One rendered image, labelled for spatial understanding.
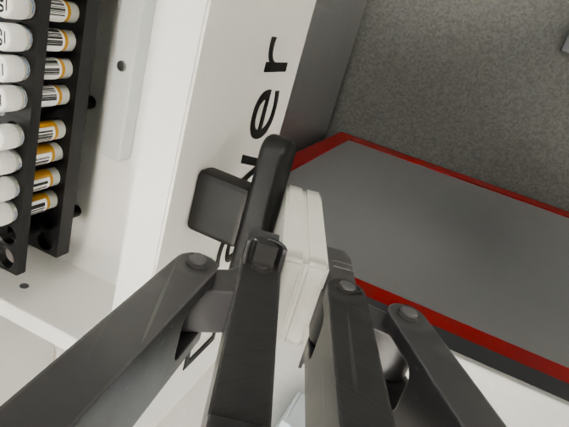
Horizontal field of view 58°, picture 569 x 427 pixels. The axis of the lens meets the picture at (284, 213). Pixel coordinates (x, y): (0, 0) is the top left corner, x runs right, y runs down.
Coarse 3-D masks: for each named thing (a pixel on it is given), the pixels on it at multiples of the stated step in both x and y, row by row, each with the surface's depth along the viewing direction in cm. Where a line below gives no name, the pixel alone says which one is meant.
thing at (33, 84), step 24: (48, 0) 23; (24, 24) 24; (48, 24) 24; (24, 144) 26; (24, 168) 26; (24, 192) 26; (24, 216) 27; (0, 240) 28; (24, 240) 28; (0, 264) 28; (24, 264) 28
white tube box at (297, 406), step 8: (296, 400) 40; (304, 400) 40; (288, 408) 38; (296, 408) 39; (304, 408) 39; (288, 416) 38; (296, 416) 38; (304, 416) 38; (280, 424) 37; (288, 424) 37; (296, 424) 37; (304, 424) 38
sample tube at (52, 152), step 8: (40, 144) 28; (48, 144) 28; (56, 144) 28; (0, 152) 25; (8, 152) 25; (16, 152) 26; (40, 152) 27; (48, 152) 28; (56, 152) 28; (0, 160) 25; (8, 160) 25; (16, 160) 26; (40, 160) 27; (48, 160) 28; (56, 160) 29; (0, 168) 25; (8, 168) 25; (16, 168) 26
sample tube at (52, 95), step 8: (0, 88) 24; (8, 88) 24; (16, 88) 24; (48, 88) 26; (56, 88) 27; (64, 88) 27; (0, 96) 24; (8, 96) 24; (16, 96) 24; (24, 96) 25; (48, 96) 26; (56, 96) 26; (64, 96) 27; (0, 104) 24; (8, 104) 24; (16, 104) 24; (24, 104) 25; (48, 104) 26; (56, 104) 27; (0, 112) 24
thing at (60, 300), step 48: (96, 48) 30; (96, 96) 31; (144, 96) 30; (96, 144) 32; (96, 192) 33; (96, 240) 34; (0, 288) 31; (48, 288) 32; (96, 288) 34; (48, 336) 29
